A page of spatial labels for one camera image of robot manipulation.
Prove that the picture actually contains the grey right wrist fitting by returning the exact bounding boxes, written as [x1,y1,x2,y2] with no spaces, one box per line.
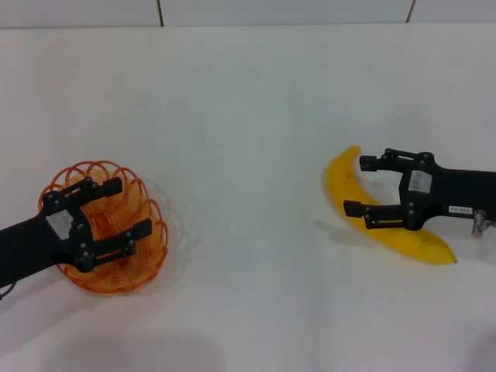
[470,208,490,239]

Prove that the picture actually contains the orange wire basket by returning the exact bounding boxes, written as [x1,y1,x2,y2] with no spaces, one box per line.
[37,159,170,298]

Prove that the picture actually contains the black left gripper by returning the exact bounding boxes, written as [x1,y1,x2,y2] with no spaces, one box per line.
[0,177,153,288]

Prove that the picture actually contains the yellow banana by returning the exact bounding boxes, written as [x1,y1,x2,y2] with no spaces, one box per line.
[326,144,459,267]

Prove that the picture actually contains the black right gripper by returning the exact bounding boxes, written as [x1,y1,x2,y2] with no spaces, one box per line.
[343,147,496,233]

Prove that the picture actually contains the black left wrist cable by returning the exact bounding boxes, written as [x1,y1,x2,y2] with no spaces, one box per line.
[0,280,18,303]

